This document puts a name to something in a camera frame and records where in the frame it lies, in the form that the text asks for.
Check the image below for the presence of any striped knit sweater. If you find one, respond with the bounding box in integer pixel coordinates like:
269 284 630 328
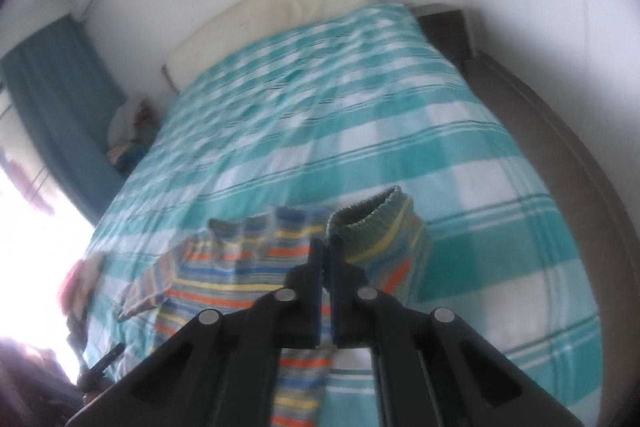
116 186 431 426

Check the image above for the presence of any cream padded headboard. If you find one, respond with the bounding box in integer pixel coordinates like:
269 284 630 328
163 0 378 92

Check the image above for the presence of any pile of clothes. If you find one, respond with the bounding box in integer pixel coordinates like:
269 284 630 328
106 98 160 178

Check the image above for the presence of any dark wooden nightstand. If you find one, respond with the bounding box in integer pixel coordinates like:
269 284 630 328
411 3 473 72

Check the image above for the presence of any white wardrobe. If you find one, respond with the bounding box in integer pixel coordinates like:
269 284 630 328
462 0 639 120

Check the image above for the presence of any teal plaid bedspread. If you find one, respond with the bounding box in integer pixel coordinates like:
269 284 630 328
84 3 603 426

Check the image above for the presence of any red cloth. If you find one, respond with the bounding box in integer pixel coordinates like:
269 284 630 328
58 254 105 317

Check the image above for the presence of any teal curtain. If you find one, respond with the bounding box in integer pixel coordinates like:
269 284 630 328
1 16 126 225

